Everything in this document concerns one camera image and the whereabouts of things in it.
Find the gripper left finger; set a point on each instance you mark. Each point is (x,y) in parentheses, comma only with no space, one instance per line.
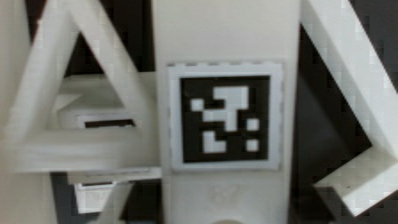
(114,205)

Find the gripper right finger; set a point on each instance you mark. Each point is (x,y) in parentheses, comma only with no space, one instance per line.
(338,209)

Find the white chair leg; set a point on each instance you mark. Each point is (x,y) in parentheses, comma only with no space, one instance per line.
(94,183)
(87,121)

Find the white chair back frame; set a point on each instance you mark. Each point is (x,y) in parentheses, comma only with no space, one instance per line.
(39,150)

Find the white chair seat block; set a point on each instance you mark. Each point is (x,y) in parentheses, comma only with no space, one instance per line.
(355,100)

